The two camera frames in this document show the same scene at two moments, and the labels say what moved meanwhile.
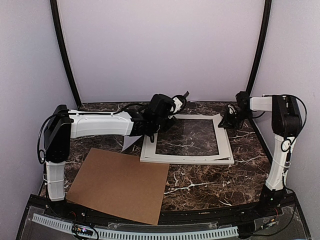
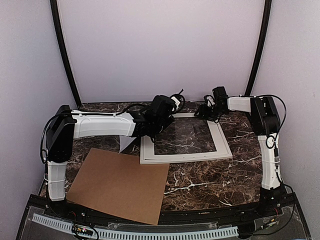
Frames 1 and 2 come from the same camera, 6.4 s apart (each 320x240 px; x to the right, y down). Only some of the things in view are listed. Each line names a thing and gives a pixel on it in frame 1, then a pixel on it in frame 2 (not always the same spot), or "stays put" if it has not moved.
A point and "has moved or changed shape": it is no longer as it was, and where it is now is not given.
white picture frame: [148, 146] has moved or changed shape
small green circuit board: [81, 231] stays put
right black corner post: [258, 60] stays put
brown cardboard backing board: [120, 184] stays put
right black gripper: [227, 123] -> [202, 108]
